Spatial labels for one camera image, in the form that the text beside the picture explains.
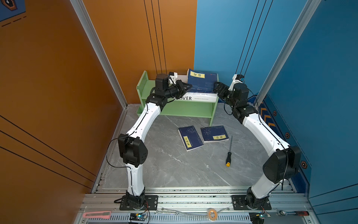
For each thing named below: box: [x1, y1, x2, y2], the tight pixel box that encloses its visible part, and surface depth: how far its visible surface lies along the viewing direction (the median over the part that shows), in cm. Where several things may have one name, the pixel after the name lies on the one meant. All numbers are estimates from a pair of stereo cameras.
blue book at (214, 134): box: [200, 125, 229, 144], surface depth 102 cm
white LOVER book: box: [173, 91, 220, 103], surface depth 84 cm
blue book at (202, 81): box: [186, 68, 220, 93], surface depth 82 cm
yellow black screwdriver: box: [226, 135, 233, 168], surface depth 91 cm
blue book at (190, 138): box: [178, 125, 204, 152], surface depth 99 cm
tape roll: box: [207, 208, 218, 222], surface depth 71 cm
